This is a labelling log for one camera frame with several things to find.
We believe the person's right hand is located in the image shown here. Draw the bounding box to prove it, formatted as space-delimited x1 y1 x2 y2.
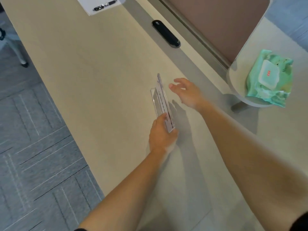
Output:
168 78 210 112

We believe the person's left hand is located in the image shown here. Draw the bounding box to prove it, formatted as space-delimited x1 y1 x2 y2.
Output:
148 113 179 154

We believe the clear acrylic sign holder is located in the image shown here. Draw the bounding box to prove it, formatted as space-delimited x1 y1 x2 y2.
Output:
150 73 175 133

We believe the person's right forearm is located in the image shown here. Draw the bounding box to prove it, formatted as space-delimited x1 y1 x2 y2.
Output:
199 101 308 231

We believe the person's left forearm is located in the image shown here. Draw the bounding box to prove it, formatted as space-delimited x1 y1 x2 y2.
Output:
78 148 169 231

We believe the brown desk partition panel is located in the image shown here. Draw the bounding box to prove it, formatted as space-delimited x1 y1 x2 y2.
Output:
144 0 270 69

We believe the green wet wipes pack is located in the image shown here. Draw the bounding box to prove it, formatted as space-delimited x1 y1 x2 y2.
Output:
246 49 294 108

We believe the black pen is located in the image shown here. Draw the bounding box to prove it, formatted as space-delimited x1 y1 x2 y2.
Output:
93 0 118 11

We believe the white paper sheet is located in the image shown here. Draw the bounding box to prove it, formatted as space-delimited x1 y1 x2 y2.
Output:
75 0 126 16

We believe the grey chair leg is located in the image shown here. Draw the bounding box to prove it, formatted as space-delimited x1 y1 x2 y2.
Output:
0 21 29 68

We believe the black shirt sleeve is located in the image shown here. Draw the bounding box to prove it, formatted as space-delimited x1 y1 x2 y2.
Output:
289 211 308 231

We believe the black oval cable grommet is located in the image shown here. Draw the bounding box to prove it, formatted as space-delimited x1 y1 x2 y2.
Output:
152 20 181 48

